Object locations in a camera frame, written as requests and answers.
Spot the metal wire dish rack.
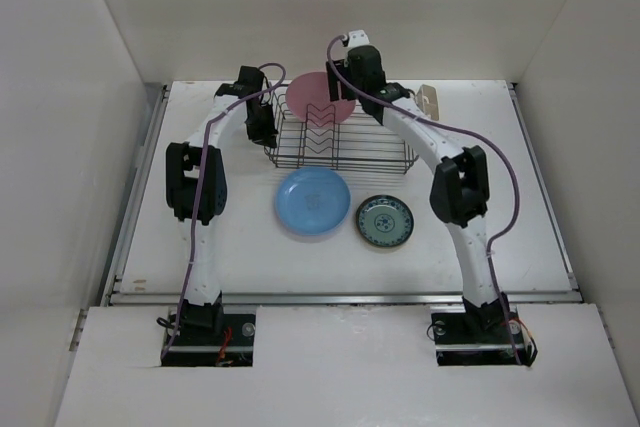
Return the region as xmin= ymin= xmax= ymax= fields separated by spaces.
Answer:
xmin=264 ymin=91 xmax=418 ymax=175

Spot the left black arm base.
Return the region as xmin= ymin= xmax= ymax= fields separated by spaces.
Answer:
xmin=160 ymin=313 xmax=256 ymax=368

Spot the beige plastic cutlery holder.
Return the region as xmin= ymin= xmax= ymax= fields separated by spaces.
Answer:
xmin=414 ymin=84 xmax=440 ymax=121

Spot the light blue plastic plate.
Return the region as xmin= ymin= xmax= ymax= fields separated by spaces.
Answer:
xmin=274 ymin=167 xmax=351 ymax=236

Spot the aluminium front rail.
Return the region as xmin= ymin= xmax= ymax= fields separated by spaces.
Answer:
xmin=104 ymin=290 xmax=583 ymax=306

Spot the pink plastic plate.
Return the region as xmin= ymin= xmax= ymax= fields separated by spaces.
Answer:
xmin=285 ymin=72 xmax=356 ymax=128

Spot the blue patterned glass plate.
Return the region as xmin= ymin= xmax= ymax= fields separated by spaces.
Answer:
xmin=355 ymin=194 xmax=415 ymax=248

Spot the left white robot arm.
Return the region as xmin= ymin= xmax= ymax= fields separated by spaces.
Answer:
xmin=165 ymin=64 xmax=283 ymax=344

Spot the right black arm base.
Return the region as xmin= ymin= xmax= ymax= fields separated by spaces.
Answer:
xmin=427 ymin=308 xmax=539 ymax=367

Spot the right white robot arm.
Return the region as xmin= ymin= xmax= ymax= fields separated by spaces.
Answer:
xmin=326 ymin=44 xmax=500 ymax=341

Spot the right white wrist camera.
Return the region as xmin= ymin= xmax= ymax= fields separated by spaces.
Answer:
xmin=341 ymin=30 xmax=370 ymax=49

